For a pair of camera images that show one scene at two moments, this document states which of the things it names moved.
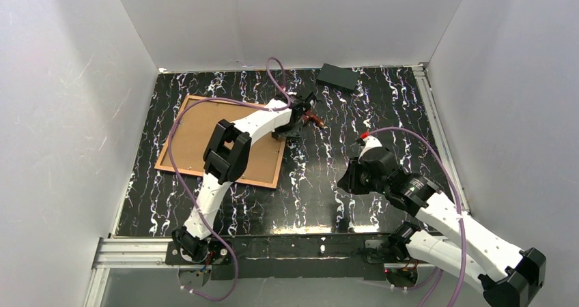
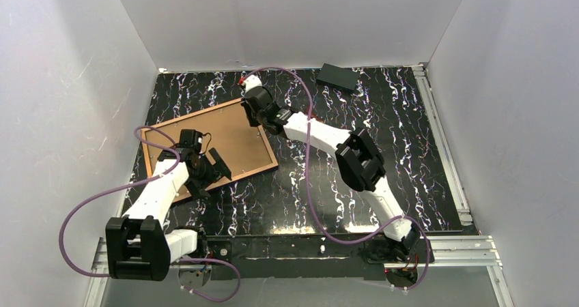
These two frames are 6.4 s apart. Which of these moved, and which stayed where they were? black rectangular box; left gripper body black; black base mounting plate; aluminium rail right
Moved: left gripper body black
Stayed: aluminium rail right; black base mounting plate; black rectangular box
